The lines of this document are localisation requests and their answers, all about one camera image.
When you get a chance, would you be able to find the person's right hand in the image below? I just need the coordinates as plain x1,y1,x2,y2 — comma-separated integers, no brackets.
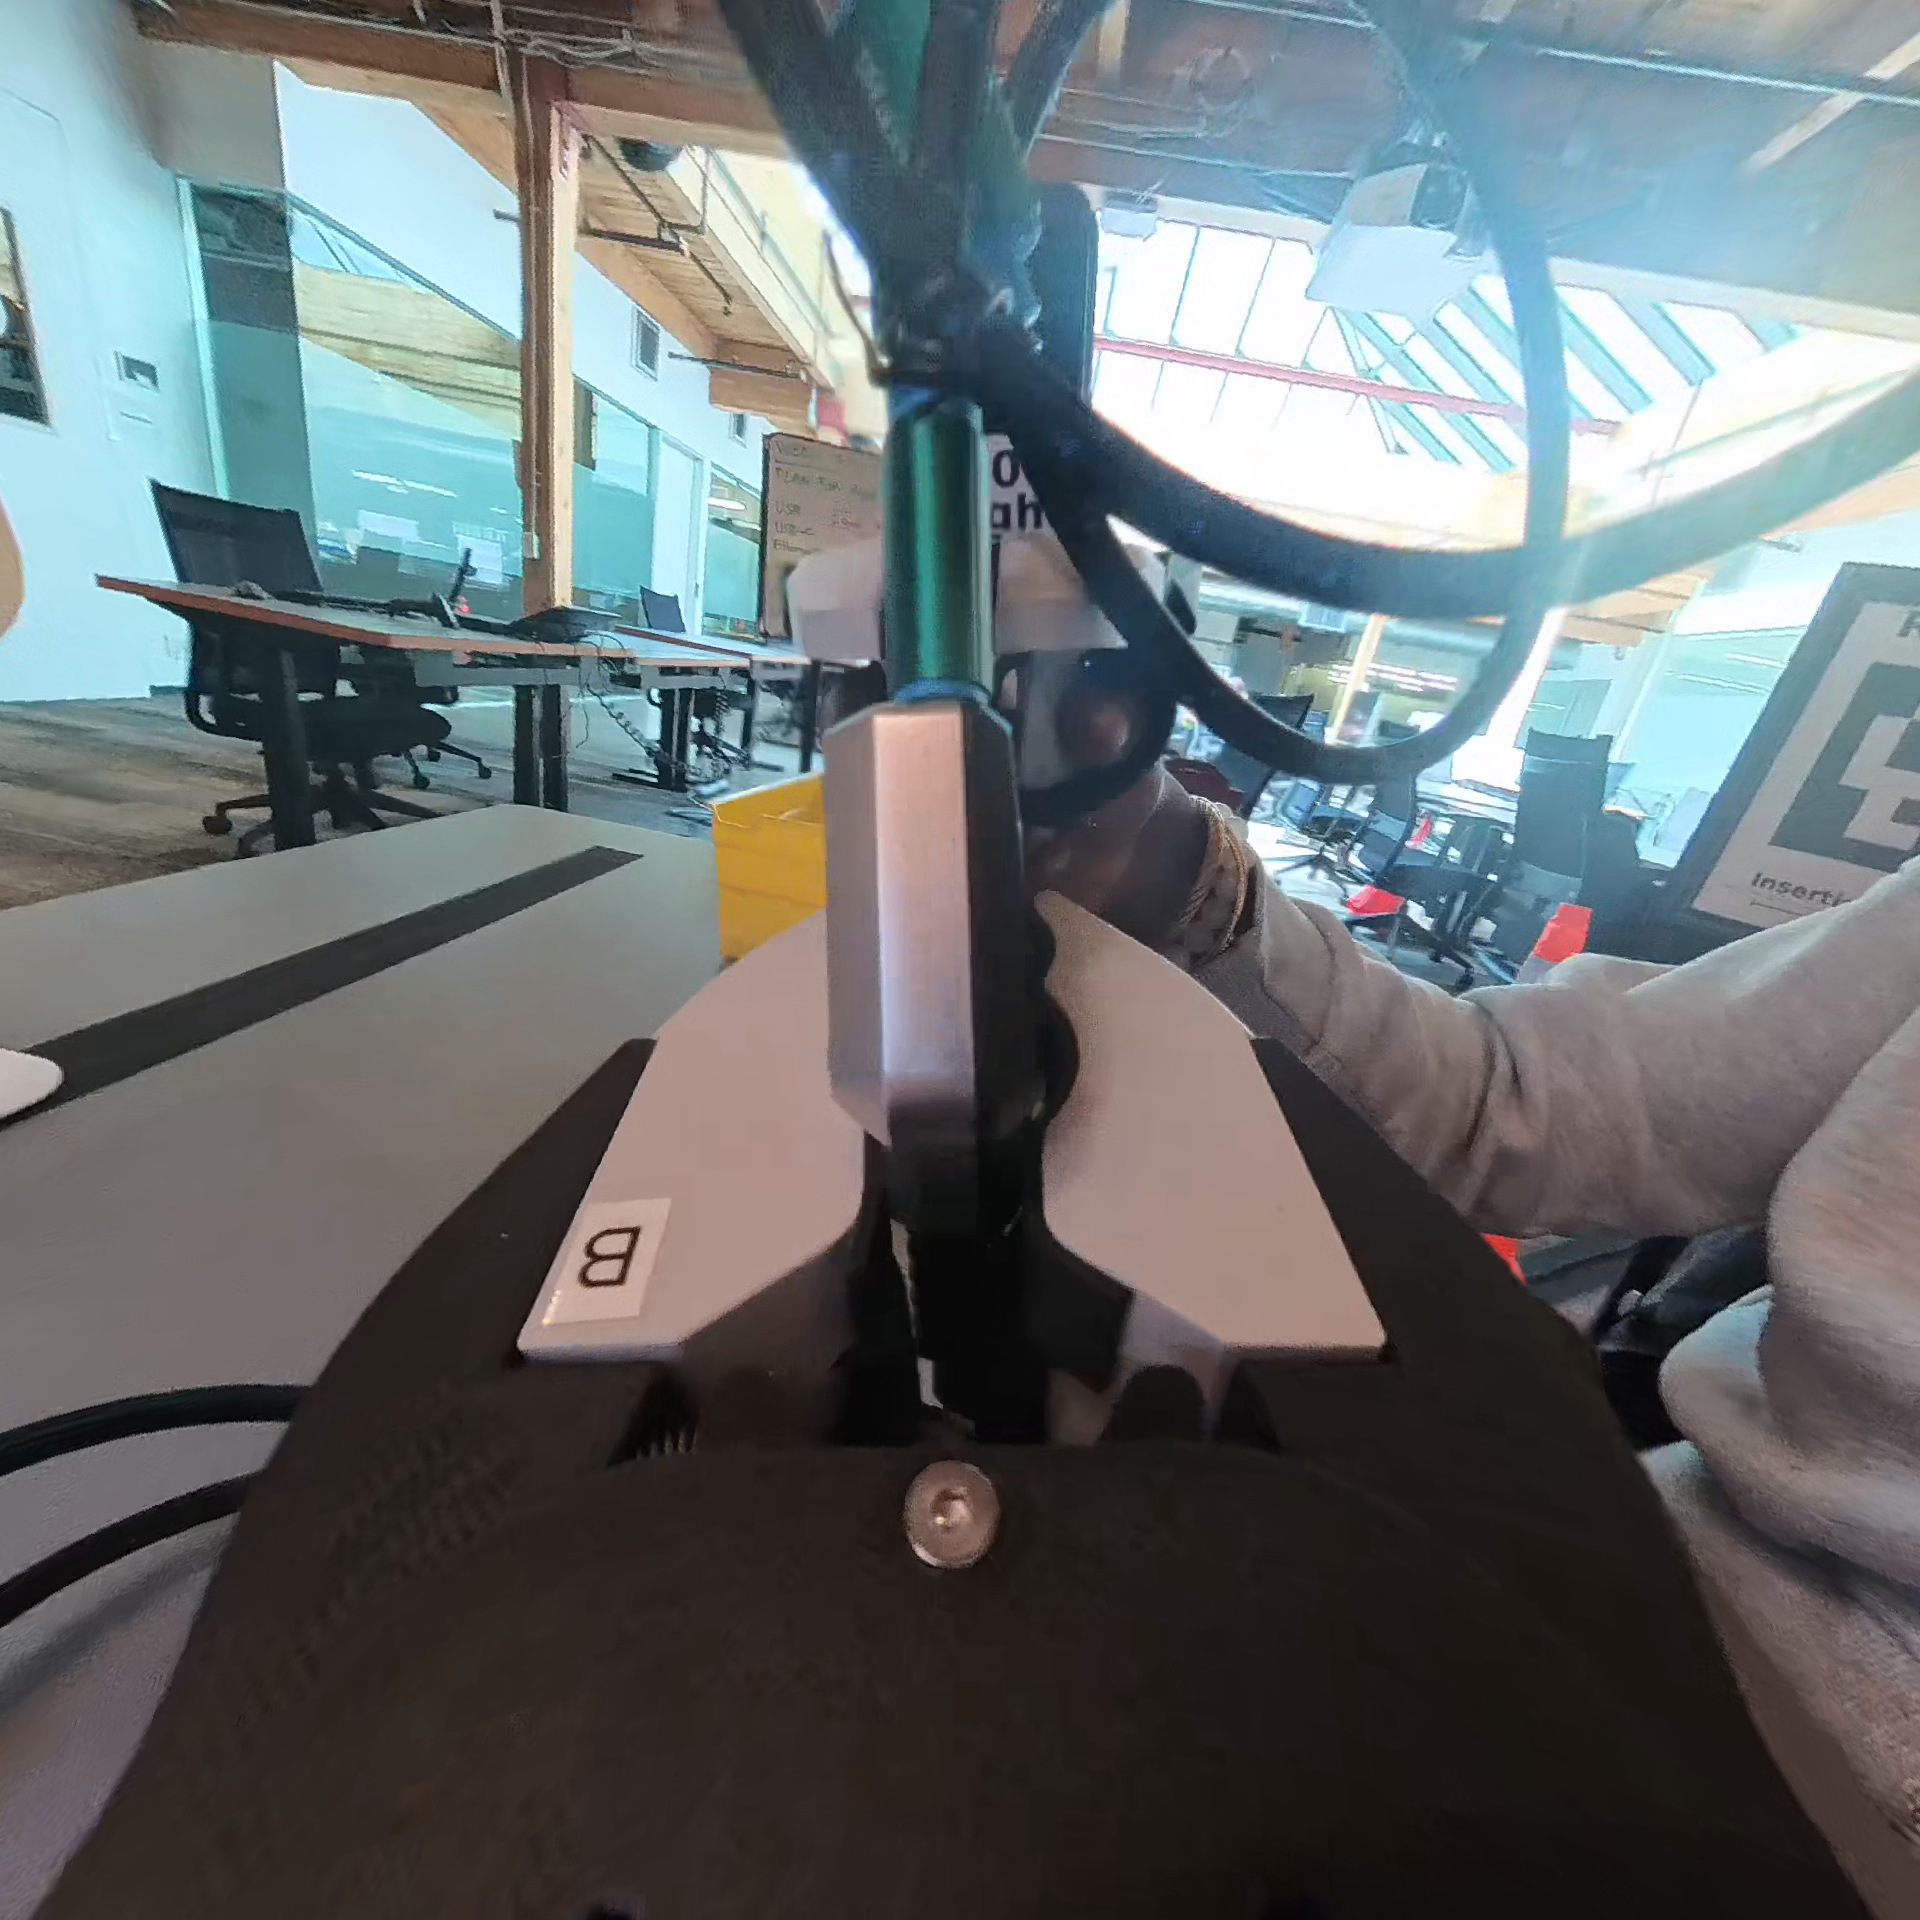
1023,695,1260,979

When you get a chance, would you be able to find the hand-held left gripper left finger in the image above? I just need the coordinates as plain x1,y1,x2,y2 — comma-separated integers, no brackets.
513,905,901,1369

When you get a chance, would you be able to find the black mesh office chair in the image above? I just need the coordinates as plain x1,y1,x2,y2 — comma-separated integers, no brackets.
150,480,494,860

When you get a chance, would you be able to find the whiteboard on stand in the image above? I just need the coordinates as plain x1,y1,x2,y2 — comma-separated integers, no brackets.
757,432,890,644

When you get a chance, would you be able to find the black white printed sign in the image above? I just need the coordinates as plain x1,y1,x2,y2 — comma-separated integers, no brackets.
1663,562,1920,935

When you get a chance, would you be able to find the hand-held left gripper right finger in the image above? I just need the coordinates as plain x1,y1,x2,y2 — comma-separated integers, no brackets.
1033,891,1391,1397

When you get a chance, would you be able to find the person's right forearm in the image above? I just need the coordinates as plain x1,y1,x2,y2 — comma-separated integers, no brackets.
1199,839,1920,1250

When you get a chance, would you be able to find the white ceiling projector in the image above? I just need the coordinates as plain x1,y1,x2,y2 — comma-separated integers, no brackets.
1302,145,1490,311

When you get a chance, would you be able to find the framed wall picture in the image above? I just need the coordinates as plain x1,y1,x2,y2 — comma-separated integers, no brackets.
0,209,52,430

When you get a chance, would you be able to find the wood-edged office desk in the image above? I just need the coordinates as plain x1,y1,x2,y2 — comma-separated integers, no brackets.
95,570,752,860

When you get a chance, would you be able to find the wooden support post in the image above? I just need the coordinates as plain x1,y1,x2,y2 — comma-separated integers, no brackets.
506,56,582,619

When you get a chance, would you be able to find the yellow plastic bin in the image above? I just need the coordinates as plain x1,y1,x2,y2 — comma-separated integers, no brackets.
709,772,831,965

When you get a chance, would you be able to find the black silver hdmi switch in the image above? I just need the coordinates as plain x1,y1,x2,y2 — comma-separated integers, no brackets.
820,702,1050,1206

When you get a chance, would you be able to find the row of black office chairs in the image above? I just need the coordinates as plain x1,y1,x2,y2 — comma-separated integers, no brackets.
1169,689,1667,992

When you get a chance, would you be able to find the metal bracelet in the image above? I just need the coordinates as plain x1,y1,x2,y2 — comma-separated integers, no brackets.
1191,802,1262,965

